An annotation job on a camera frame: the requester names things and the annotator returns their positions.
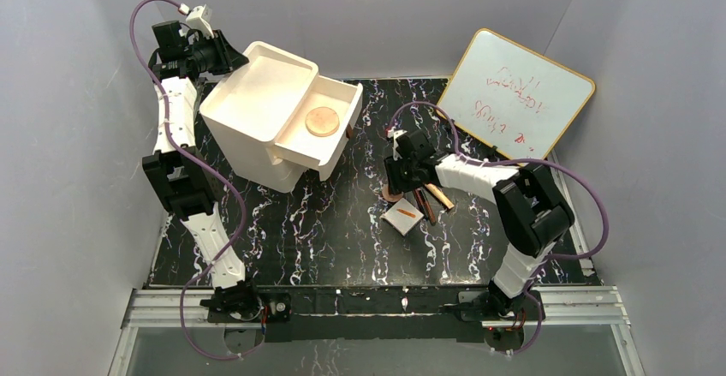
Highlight white drawer organizer box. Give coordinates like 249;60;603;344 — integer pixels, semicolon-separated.
199;41;319;193

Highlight dark brown makeup pencil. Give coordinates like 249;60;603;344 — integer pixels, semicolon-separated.
413;188;430;223

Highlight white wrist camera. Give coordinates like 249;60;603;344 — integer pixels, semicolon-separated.
386;128;407;161
185;4;215;39

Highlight large round pink compact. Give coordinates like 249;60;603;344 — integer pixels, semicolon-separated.
305;106;340;137

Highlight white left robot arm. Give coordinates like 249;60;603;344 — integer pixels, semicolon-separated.
142;21;264;321

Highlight white drawer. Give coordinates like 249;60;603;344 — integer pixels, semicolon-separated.
275;76;363;181

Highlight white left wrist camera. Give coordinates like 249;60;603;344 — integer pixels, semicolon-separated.
185;4;215;39

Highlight small round pink compact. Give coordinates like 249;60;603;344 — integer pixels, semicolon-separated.
382;191;403;203

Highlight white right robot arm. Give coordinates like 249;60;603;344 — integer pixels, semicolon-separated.
384;129;574;316

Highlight aluminium right side rail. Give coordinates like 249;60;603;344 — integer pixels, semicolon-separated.
547;149;597;278

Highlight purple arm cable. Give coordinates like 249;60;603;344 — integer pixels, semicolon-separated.
386;100;610;355
128;0;268;362

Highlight white square makeup palette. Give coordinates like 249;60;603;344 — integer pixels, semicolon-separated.
381;199;424;236

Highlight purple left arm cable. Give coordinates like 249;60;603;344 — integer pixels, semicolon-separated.
128;0;268;362

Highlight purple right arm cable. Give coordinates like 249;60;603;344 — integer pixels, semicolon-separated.
386;100;610;355

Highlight yellow framed whiteboard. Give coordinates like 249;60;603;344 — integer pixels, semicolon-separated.
437;28;596;159

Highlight aluminium front mounting rail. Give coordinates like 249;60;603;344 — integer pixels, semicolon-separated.
122;285;630;327

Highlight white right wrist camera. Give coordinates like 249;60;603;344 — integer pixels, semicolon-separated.
386;128;407;161

